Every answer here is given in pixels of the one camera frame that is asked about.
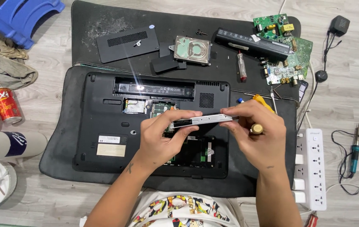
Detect person's right hand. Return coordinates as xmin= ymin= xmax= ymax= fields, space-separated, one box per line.
xmin=220 ymin=100 xmax=287 ymax=173

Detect person's left hand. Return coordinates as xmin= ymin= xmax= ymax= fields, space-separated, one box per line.
xmin=135 ymin=110 xmax=203 ymax=171

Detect silver laptop optical drive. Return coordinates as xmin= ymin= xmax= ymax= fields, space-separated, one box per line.
xmin=170 ymin=114 xmax=234 ymax=129

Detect metal tweezers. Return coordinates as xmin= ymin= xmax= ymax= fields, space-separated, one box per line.
xmin=269 ymin=85 xmax=278 ymax=115

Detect black laptop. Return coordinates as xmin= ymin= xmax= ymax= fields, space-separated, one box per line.
xmin=74 ymin=71 xmax=232 ymax=180

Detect white power strip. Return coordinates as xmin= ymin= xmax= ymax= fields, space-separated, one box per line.
xmin=294 ymin=128 xmax=327 ymax=211

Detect black phone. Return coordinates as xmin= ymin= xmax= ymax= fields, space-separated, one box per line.
xmin=298 ymin=79 xmax=309 ymax=103

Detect white printed shirt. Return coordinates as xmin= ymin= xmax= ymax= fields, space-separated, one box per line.
xmin=128 ymin=189 xmax=242 ymax=227

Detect small black cover panel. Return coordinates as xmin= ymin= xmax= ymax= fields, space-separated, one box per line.
xmin=151 ymin=54 xmax=180 ymax=74
xmin=159 ymin=42 xmax=175 ymax=57

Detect black round plug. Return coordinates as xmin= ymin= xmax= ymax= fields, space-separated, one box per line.
xmin=315 ymin=70 xmax=328 ymax=83

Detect teal soldering iron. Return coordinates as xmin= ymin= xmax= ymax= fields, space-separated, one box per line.
xmin=349 ymin=123 xmax=359 ymax=176

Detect silver hard drive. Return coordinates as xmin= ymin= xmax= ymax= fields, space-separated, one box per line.
xmin=169 ymin=35 xmax=212 ymax=66

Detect large green circuit board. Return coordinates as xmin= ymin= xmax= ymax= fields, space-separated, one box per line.
xmin=262 ymin=36 xmax=314 ymax=86

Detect large black vented cover panel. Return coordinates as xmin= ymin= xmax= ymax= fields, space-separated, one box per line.
xmin=96 ymin=26 xmax=160 ymax=64

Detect black laptop battery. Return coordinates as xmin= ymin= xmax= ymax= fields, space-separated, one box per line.
xmin=214 ymin=28 xmax=291 ymax=62

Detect small green circuit board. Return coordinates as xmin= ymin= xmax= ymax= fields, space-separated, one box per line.
xmin=253 ymin=13 xmax=295 ymax=42

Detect black opened laptop sleeve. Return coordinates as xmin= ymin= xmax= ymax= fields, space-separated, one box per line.
xmin=39 ymin=0 xmax=302 ymax=198

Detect black power adapter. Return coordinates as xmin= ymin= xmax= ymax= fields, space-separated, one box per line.
xmin=328 ymin=15 xmax=350 ymax=37

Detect red drink can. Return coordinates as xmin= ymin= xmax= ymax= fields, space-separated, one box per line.
xmin=0 ymin=87 xmax=23 ymax=125

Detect heap of grey rags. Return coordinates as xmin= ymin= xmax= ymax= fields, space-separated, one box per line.
xmin=0 ymin=23 xmax=39 ymax=98

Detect blue plastic stool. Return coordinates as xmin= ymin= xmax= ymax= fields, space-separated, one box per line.
xmin=0 ymin=0 xmax=66 ymax=50

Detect white cable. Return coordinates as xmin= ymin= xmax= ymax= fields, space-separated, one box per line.
xmin=295 ymin=60 xmax=316 ymax=130

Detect red clear-handled screwdriver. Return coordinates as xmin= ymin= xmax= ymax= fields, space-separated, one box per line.
xmin=236 ymin=52 xmax=248 ymax=83

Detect black soldering iron cable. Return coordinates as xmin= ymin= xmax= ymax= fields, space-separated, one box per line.
xmin=330 ymin=129 xmax=359 ymax=196

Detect red-handled tool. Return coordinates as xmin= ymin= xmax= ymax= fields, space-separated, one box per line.
xmin=304 ymin=212 xmax=319 ymax=227

